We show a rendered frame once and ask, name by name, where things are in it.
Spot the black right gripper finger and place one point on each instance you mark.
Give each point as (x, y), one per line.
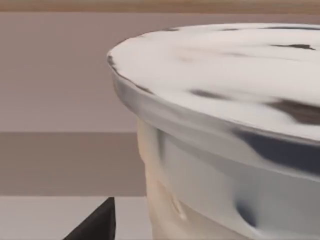
(101, 222)

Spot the white lidded cup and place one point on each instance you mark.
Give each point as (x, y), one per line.
(225, 130)

